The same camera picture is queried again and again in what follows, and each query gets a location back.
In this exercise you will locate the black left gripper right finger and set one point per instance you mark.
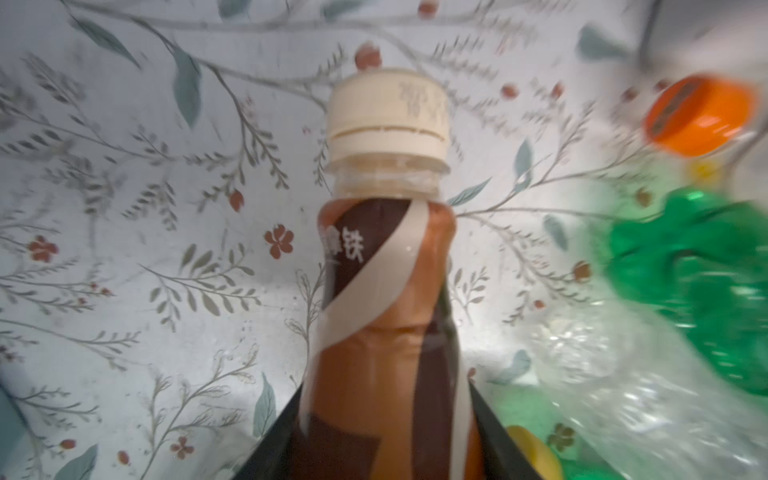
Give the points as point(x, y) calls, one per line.
point(502, 459)

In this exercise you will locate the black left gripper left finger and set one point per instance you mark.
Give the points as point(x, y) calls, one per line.
point(271, 459)

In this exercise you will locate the brown coffee bottle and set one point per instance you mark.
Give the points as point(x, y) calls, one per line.
point(385, 395)

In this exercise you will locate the green soda bottle lower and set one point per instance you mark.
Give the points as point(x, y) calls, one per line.
point(548, 440)

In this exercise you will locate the green soda bottle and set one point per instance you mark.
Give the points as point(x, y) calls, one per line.
point(548, 440)
point(702, 264)

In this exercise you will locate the large clear crumpled bottle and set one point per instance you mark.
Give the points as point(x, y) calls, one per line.
point(642, 397)

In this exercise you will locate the green soda bottle upper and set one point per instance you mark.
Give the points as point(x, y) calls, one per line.
point(702, 264)

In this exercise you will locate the orange label orange cap bottle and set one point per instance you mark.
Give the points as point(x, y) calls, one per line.
point(706, 64)

